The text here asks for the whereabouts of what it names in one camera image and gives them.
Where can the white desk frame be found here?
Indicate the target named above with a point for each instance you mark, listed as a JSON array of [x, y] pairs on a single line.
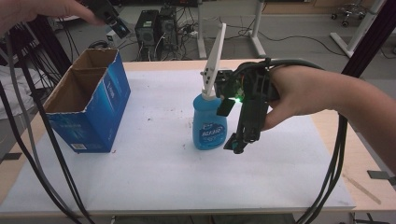
[[258, 34], [358, 31]]

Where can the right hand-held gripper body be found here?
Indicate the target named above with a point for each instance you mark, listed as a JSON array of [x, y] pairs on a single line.
[[253, 93]]

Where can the black tape patch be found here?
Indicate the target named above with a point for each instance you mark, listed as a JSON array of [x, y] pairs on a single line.
[[11, 157], [377, 174]]

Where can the blue cardboard box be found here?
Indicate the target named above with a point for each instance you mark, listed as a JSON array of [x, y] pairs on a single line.
[[96, 118]]

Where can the black metal stand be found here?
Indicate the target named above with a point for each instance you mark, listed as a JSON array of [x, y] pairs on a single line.
[[49, 46], [370, 40]]

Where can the blue plastic bottle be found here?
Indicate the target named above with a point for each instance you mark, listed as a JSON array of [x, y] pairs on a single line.
[[208, 124]]

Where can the person's left hand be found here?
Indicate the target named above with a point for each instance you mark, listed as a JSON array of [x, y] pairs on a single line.
[[34, 7]]

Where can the black computer tower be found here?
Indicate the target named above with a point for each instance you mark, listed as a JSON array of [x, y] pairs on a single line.
[[146, 34], [168, 31]]

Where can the person's right hand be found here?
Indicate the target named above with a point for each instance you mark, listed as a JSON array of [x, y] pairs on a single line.
[[299, 93]]

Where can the white cloth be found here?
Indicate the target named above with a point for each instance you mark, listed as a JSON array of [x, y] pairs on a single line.
[[15, 93]]

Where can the office chair base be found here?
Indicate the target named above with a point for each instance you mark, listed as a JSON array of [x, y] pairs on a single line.
[[350, 12]]

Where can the white foam mat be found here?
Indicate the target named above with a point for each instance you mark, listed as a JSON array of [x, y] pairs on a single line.
[[155, 174]]

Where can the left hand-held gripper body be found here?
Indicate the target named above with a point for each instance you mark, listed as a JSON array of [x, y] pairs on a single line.
[[107, 12]]

